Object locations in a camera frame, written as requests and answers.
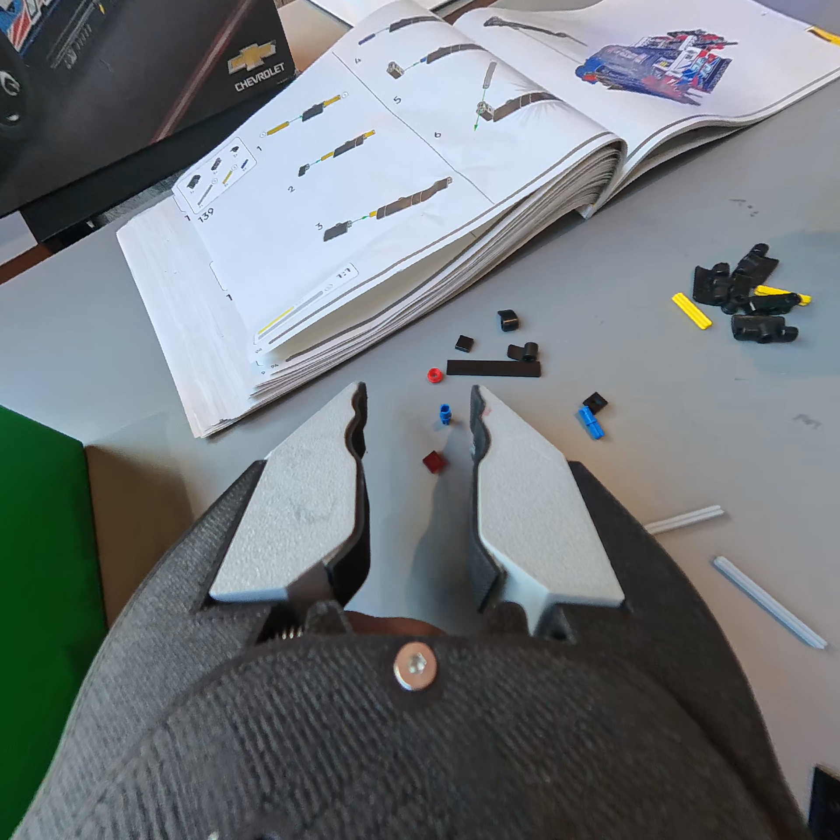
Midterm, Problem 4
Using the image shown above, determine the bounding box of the open instruction booklet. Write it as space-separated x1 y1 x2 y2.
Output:
117 0 840 439

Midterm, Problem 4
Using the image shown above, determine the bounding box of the grey desk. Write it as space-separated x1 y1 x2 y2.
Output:
0 82 840 834

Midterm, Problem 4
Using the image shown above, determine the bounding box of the long black tile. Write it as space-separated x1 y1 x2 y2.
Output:
446 359 542 378

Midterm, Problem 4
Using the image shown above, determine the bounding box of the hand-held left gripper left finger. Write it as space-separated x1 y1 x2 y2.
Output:
209 382 372 611

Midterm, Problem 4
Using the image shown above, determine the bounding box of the black pin connector brick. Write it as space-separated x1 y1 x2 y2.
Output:
722 292 802 316

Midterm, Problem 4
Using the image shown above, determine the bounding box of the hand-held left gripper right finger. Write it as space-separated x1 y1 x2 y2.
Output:
466 385 627 643

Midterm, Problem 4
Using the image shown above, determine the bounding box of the green storage bin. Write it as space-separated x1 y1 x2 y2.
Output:
0 403 111 840

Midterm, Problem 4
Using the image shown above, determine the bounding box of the black toy car set box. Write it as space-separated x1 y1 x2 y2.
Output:
0 0 296 244

